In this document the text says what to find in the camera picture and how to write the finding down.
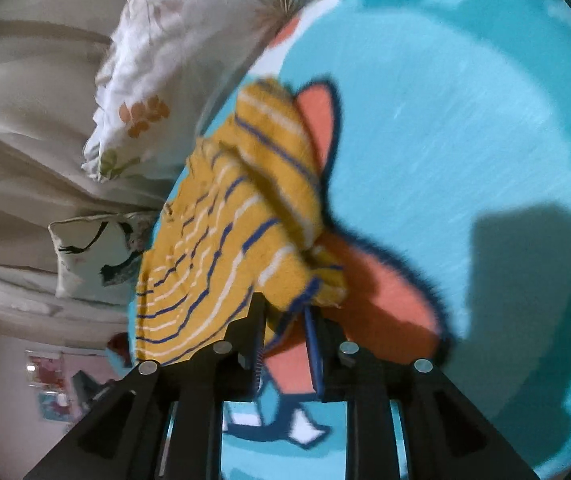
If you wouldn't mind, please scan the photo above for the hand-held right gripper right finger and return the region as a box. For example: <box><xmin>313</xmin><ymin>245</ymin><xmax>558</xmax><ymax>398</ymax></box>
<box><xmin>304</xmin><ymin>305</ymin><xmax>541</xmax><ymax>480</ymax></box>

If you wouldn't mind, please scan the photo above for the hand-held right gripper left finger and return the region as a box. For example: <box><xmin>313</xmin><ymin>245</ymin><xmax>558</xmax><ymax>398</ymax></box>
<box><xmin>23</xmin><ymin>292</ymin><xmax>268</xmax><ymax>480</ymax></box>

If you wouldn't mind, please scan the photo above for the yellow striped sweater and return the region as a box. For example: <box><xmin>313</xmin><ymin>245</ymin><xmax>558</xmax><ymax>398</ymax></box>
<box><xmin>133</xmin><ymin>77</ymin><xmax>349</xmax><ymax>367</ymax></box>

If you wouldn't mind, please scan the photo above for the cream figure print cushion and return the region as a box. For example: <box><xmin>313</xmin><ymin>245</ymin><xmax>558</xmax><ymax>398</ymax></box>
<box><xmin>48</xmin><ymin>210</ymin><xmax>162</xmax><ymax>300</ymax></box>

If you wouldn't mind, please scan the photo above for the turquoise printed blanket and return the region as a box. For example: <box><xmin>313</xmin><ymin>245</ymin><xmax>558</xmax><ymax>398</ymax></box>
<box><xmin>110</xmin><ymin>0</ymin><xmax>571</xmax><ymax>480</ymax></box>

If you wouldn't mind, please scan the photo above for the beige curtain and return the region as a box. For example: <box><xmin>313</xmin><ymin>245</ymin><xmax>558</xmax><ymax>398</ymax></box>
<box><xmin>0</xmin><ymin>0</ymin><xmax>201</xmax><ymax>331</ymax></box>

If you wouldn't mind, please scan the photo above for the white leaf print pillow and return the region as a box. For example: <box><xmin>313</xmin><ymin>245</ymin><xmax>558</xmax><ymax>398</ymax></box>
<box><xmin>82</xmin><ymin>0</ymin><xmax>366</xmax><ymax>183</ymax></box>

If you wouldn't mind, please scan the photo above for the wall poster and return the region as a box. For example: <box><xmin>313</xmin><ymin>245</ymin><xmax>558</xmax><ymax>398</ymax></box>
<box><xmin>24</xmin><ymin>350</ymin><xmax>82</xmax><ymax>425</ymax></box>

